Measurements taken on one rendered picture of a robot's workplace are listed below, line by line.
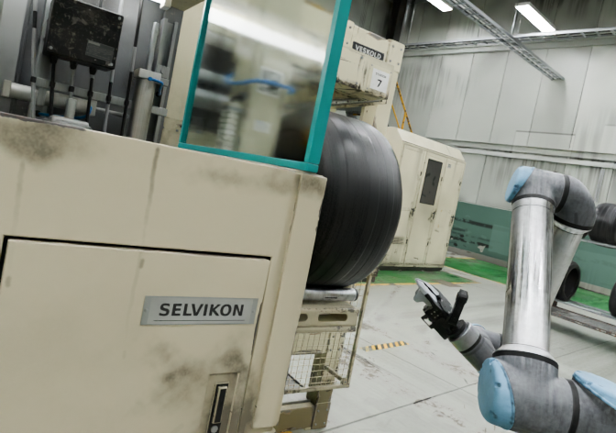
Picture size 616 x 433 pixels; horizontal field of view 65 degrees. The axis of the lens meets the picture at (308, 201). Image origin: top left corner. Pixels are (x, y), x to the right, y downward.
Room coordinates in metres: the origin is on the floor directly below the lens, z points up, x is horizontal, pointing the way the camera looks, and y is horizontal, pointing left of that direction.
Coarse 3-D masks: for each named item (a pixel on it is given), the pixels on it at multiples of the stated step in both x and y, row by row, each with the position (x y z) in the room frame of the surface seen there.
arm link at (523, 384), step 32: (512, 192) 1.41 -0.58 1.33; (544, 192) 1.37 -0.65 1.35; (512, 224) 1.37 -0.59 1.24; (544, 224) 1.32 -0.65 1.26; (512, 256) 1.31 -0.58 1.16; (544, 256) 1.27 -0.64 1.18; (512, 288) 1.25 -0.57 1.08; (544, 288) 1.23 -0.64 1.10; (512, 320) 1.20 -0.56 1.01; (544, 320) 1.18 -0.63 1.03; (512, 352) 1.13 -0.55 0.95; (544, 352) 1.13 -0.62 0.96; (480, 384) 1.18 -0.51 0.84; (512, 384) 1.08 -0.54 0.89; (544, 384) 1.08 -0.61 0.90; (512, 416) 1.06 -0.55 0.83; (544, 416) 1.05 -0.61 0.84
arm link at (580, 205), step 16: (576, 192) 1.38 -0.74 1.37; (576, 208) 1.39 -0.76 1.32; (592, 208) 1.39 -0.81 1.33; (560, 224) 1.43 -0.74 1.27; (576, 224) 1.40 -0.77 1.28; (592, 224) 1.41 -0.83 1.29; (560, 240) 1.44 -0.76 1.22; (576, 240) 1.43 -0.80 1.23; (560, 256) 1.45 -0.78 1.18; (560, 272) 1.47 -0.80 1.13
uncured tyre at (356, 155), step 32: (352, 128) 1.49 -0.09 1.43; (320, 160) 1.41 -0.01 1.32; (352, 160) 1.40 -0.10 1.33; (384, 160) 1.48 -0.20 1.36; (352, 192) 1.37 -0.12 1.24; (384, 192) 1.44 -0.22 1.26; (320, 224) 1.37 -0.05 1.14; (352, 224) 1.38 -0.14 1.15; (384, 224) 1.45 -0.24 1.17; (320, 256) 1.40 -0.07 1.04; (352, 256) 1.43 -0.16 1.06
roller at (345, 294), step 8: (312, 288) 1.51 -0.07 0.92; (320, 288) 1.53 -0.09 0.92; (328, 288) 1.55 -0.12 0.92; (336, 288) 1.57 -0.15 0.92; (344, 288) 1.59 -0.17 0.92; (352, 288) 1.61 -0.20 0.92; (304, 296) 1.48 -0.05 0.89; (312, 296) 1.50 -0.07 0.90; (320, 296) 1.52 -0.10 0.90; (328, 296) 1.53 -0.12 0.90; (336, 296) 1.55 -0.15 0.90; (344, 296) 1.57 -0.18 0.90; (352, 296) 1.59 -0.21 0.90
